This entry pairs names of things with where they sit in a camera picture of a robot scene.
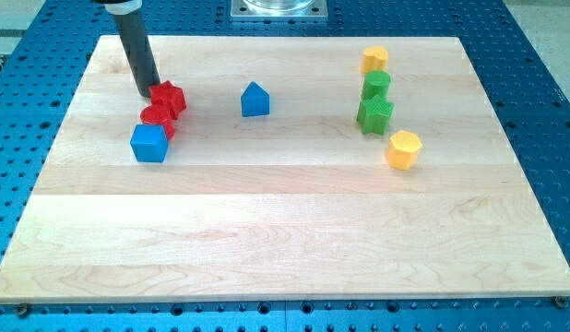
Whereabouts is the green star block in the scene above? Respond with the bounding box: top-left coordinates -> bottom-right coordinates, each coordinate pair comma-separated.
356,95 -> 395,135

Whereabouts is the red cylinder block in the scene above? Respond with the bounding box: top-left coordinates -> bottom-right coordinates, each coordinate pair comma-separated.
140,104 -> 175,140

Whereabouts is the blue triangle house block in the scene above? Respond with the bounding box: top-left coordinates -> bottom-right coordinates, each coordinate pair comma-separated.
241,81 -> 270,117

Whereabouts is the light wooden board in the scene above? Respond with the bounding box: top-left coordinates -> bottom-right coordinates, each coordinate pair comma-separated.
0,35 -> 570,303

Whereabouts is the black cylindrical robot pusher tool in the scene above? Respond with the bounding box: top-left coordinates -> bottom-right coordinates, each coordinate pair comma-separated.
93,0 -> 160,98

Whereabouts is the red star block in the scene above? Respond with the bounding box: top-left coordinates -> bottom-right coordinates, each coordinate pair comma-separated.
148,80 -> 187,120

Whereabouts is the green cylinder block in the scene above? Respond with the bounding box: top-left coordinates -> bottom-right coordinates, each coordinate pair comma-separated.
361,70 -> 391,100

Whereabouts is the yellow heart block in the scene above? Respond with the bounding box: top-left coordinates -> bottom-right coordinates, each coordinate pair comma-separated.
360,45 -> 389,74

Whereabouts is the blue cube block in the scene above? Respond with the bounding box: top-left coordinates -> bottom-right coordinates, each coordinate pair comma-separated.
130,124 -> 168,162

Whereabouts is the yellow hexagon block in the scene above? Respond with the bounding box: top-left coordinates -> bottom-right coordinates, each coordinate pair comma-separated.
386,130 -> 422,170

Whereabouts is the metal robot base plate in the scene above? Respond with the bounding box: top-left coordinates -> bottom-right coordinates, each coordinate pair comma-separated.
231,0 -> 328,20

